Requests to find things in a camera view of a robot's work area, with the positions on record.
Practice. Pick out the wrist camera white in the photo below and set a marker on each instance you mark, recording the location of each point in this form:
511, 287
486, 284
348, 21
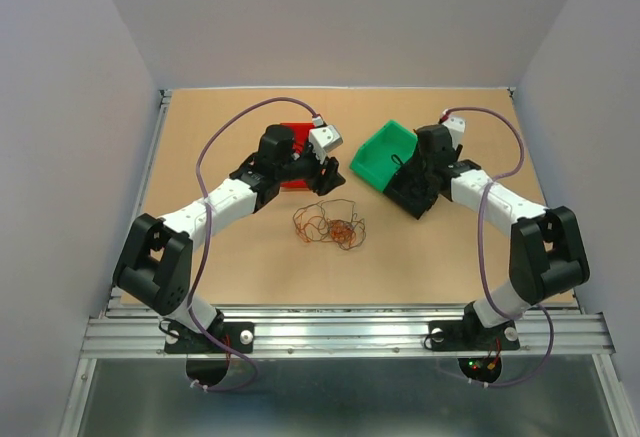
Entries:
324, 138
456, 126

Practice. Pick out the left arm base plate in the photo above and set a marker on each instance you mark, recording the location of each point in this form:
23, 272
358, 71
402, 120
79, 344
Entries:
180, 340

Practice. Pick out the aluminium rail frame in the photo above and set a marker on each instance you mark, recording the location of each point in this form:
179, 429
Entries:
349, 370

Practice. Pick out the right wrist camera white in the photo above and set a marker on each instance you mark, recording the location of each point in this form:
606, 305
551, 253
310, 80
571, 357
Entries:
456, 126

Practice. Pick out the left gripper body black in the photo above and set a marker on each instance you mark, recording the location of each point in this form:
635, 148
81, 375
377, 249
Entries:
310, 167

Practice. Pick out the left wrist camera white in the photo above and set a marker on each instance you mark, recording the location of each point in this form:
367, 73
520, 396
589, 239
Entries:
324, 138

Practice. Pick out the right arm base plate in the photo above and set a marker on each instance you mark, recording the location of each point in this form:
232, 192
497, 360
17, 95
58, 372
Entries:
458, 336

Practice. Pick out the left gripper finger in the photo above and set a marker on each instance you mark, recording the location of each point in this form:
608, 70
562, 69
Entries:
333, 178
321, 187

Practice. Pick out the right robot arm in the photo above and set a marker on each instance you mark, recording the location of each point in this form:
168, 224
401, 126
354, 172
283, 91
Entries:
546, 250

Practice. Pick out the green plastic bin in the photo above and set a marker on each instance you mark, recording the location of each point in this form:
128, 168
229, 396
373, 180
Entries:
381, 156

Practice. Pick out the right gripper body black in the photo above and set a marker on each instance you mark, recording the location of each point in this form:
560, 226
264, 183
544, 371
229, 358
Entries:
419, 166

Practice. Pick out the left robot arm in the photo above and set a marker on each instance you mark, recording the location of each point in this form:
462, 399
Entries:
155, 263

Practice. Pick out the black plastic bin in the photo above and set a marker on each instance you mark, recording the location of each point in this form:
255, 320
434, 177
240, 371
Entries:
398, 189

